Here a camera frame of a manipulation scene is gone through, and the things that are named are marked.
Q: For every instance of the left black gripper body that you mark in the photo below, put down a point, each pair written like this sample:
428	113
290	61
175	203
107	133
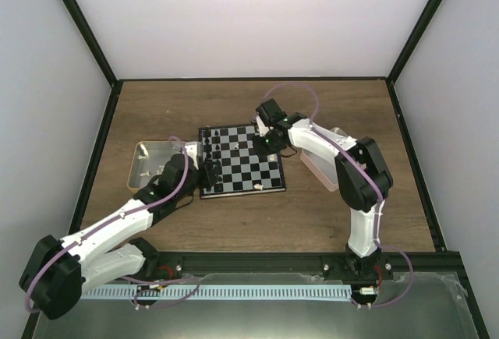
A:
209	180

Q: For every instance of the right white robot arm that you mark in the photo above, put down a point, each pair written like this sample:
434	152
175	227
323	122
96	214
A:
362	176

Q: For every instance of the gold metal tin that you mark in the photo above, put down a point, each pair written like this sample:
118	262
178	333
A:
142	171

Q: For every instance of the light blue slotted strip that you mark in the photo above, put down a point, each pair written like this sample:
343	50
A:
310	292

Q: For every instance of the pink embossed metal tin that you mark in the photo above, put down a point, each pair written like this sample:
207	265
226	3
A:
319	151

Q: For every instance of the metal sheet cover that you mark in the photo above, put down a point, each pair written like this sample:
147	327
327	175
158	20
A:
423	305

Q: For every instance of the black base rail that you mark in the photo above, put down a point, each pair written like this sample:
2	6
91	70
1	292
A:
332	266

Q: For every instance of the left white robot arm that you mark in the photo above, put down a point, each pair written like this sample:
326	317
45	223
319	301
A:
60	270

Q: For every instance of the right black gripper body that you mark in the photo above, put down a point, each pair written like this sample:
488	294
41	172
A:
269	147

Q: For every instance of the white chess piece in tin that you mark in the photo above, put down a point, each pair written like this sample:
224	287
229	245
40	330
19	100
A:
143	153

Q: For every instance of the white chess rook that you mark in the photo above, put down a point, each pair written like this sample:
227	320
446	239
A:
258	187

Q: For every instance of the black and silver chessboard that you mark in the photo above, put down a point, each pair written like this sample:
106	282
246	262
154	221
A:
240	169

